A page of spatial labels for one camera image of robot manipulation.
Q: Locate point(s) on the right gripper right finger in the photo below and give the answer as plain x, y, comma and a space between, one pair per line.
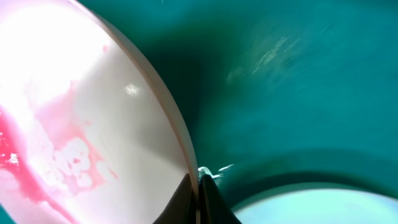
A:
213, 209

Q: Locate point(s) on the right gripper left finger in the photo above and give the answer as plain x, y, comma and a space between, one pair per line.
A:
181, 209

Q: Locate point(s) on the white plate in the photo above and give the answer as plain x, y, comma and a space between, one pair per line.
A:
89, 131

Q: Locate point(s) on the blue plastic tray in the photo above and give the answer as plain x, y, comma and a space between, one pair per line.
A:
275, 93

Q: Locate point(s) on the light blue plate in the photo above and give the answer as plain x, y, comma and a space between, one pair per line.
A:
317, 203

